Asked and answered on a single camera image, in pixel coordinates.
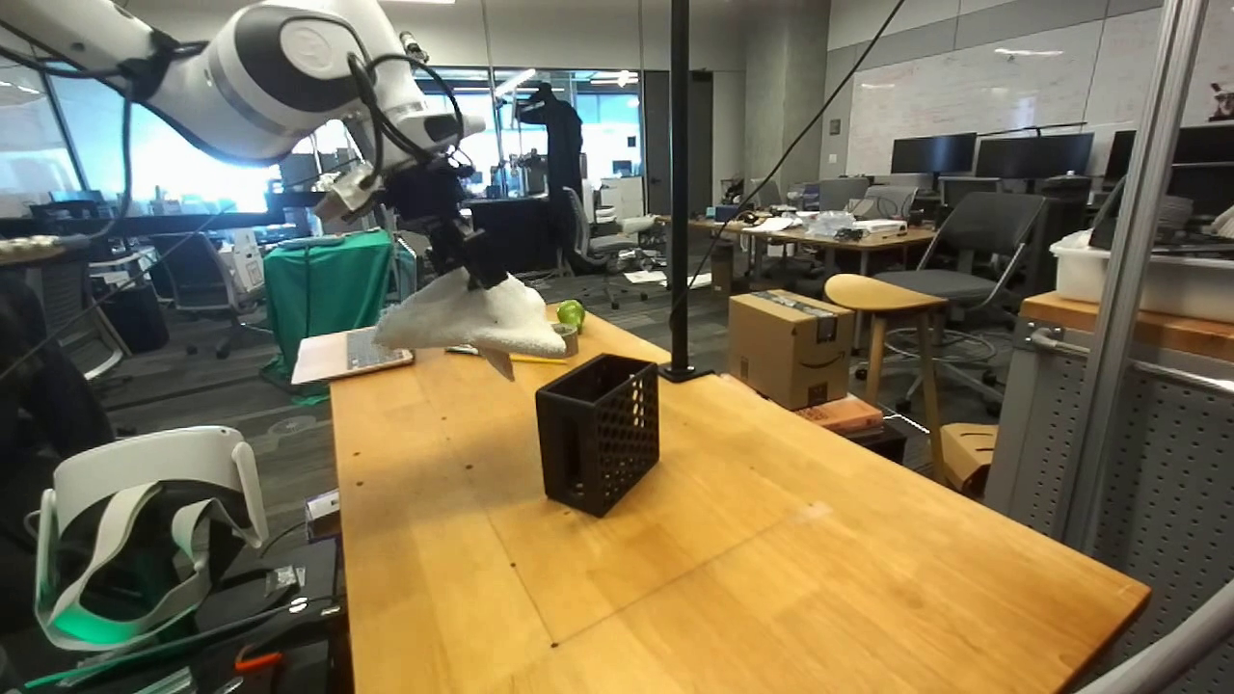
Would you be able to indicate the cardboard box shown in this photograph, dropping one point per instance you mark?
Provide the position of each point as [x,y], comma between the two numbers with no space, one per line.
[786,350]

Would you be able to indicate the black vertical pole stand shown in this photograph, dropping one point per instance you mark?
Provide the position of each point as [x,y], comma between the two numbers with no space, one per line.
[678,196]

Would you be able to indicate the round wooden stool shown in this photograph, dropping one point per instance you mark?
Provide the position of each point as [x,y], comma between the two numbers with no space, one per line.
[888,305]

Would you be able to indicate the black perforated plastic basket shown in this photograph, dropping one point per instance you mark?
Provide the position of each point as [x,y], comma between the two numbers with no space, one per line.
[599,430]

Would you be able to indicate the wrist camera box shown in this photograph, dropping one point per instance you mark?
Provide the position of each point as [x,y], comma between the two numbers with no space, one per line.
[344,190]

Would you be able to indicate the grey metal frame post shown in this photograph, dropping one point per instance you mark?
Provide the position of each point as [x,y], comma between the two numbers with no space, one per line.
[1110,343]

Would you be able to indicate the green ball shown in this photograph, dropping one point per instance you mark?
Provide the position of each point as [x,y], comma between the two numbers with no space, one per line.
[572,315]

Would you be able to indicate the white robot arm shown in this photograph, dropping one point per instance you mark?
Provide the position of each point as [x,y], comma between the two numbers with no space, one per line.
[266,79]

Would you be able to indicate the black office chair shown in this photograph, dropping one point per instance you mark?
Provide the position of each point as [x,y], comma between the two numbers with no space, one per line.
[972,256]

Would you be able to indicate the white cloth towel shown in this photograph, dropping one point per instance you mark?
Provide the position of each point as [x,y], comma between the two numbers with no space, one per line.
[497,322]

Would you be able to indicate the silver laptop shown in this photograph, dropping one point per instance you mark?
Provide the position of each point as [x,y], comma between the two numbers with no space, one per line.
[344,356]

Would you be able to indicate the white VR headset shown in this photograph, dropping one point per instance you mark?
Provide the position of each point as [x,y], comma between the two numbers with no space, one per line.
[135,532]

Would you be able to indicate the green cloth on chair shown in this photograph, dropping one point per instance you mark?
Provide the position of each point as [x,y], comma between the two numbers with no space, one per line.
[321,288]

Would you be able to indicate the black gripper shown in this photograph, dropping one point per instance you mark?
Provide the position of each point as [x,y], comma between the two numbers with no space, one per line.
[428,202]

